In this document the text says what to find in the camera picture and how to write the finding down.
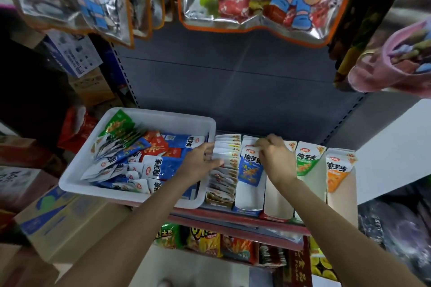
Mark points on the person's right hand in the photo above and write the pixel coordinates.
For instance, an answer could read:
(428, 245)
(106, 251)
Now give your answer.
(277, 162)

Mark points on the person's left hand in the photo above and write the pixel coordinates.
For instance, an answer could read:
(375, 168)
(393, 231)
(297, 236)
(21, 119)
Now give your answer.
(197, 164)

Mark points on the person's left fingers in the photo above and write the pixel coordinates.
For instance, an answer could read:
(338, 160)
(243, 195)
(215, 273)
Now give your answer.
(212, 162)

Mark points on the person's right fingers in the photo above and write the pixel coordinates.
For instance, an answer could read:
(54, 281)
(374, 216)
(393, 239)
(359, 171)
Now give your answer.
(267, 141)

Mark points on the blue snack packet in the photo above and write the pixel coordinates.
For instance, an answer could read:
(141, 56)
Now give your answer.
(251, 170)

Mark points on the person's right forearm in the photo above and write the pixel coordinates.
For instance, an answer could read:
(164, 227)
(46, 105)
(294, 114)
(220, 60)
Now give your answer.
(336, 239)

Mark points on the person's left forearm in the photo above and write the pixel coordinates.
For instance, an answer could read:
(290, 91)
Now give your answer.
(134, 236)

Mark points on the row of white snack packets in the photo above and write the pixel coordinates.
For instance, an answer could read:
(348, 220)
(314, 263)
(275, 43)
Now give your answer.
(225, 175)

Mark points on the green snack packet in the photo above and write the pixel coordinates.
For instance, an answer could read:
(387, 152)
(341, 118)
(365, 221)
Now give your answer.
(308, 160)

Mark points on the blue display carton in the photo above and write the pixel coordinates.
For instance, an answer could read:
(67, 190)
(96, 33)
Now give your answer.
(247, 201)

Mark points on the red shelf edge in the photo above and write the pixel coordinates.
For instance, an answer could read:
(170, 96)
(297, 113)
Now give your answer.
(215, 221)

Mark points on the green display carton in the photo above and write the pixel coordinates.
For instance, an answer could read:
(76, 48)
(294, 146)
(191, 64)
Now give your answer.
(315, 184)

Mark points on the red display carton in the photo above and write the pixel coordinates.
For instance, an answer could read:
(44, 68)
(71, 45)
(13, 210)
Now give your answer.
(277, 206)

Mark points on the orange snack packet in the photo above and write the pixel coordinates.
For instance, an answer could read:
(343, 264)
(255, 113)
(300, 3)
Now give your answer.
(338, 172)

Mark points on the pile of snack packets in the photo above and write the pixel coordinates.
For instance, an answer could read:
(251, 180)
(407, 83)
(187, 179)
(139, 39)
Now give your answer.
(134, 159)

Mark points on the yellow chip bag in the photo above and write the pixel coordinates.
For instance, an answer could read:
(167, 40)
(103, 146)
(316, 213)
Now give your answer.
(203, 241)

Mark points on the green chip bag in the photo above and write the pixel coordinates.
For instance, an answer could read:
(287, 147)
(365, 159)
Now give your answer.
(168, 236)

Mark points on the orange chip bag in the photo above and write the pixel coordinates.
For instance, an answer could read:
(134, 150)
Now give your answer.
(237, 248)

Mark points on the orange display carton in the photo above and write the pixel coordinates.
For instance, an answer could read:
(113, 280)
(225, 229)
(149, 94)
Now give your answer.
(343, 202)

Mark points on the box of small sachets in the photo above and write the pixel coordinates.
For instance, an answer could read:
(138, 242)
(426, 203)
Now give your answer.
(271, 255)

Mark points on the perforated shelf upright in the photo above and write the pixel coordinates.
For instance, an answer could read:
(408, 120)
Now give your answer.
(124, 75)

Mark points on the white plastic tray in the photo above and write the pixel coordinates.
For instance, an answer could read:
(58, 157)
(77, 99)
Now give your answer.
(84, 165)

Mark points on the dark red snack box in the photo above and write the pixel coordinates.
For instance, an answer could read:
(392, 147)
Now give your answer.
(298, 266)

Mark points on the yellow round-pattern snack bag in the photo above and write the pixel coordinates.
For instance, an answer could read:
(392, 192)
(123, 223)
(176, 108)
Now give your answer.
(320, 263)

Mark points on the red plastic snack bag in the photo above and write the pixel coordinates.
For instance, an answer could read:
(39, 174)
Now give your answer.
(75, 128)

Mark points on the brown cardboard box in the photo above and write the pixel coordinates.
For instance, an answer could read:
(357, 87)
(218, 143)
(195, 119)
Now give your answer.
(92, 86)

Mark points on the pink hanging snack bag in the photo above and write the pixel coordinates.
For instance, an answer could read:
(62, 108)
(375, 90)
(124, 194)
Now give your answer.
(397, 61)

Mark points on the dark plastic bags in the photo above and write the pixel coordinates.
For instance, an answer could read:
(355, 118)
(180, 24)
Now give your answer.
(397, 229)

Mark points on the cardboard box blue green print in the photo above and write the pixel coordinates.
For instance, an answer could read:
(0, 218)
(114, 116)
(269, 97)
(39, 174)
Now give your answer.
(67, 223)

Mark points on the dark hanging snack bag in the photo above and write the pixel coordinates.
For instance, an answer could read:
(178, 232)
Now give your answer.
(363, 14)

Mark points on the blue and white cardboard box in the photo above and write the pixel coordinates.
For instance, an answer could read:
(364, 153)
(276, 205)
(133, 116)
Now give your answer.
(74, 51)

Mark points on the grey printed cardboard box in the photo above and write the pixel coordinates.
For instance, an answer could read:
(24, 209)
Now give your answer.
(23, 186)

